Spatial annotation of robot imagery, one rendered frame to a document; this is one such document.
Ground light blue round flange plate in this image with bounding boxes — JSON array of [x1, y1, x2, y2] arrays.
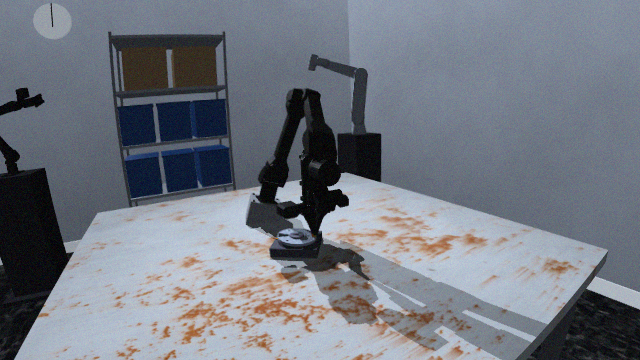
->
[[277, 228, 316, 247]]

